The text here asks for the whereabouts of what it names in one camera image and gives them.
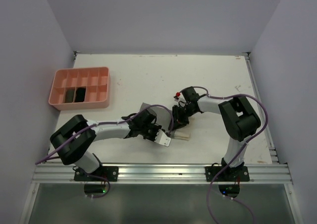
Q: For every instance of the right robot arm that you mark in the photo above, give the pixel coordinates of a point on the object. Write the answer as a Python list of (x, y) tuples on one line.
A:
[(239, 118)]

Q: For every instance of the pink compartment tray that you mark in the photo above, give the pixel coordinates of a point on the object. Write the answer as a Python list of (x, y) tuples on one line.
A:
[(96, 80)]

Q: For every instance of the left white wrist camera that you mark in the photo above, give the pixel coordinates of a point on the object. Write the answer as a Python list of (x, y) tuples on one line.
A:
[(162, 139)]

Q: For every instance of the grey and cream underwear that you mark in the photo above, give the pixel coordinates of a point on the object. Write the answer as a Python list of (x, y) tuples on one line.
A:
[(161, 116)]

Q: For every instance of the aluminium mounting rail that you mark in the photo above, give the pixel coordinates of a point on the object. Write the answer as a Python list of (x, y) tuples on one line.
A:
[(56, 172)]

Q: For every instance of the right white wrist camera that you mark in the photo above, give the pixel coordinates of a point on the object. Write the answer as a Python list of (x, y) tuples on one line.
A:
[(177, 97)]

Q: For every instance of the dark rolled cloth in tray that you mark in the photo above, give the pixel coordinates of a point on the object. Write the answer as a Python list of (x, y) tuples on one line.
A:
[(69, 95)]

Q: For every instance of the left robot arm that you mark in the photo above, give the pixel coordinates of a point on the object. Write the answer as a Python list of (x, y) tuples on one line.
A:
[(72, 140)]

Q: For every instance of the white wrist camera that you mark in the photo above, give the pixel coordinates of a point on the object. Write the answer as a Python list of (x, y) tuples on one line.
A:
[(177, 97), (162, 139)]

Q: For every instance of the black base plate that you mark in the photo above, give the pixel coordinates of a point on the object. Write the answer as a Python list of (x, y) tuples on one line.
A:
[(104, 172), (239, 173)]

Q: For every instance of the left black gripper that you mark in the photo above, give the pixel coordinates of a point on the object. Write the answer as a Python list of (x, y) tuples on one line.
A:
[(157, 128)]

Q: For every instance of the black underwear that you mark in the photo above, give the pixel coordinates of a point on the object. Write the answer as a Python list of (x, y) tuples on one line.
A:
[(80, 95)]

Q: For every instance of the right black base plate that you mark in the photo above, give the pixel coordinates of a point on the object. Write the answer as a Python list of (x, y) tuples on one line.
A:
[(239, 173)]

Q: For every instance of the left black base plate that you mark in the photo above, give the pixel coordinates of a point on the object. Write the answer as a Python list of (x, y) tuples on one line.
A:
[(104, 172)]

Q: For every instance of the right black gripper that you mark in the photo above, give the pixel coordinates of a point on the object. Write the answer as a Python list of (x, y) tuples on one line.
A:
[(179, 121)]

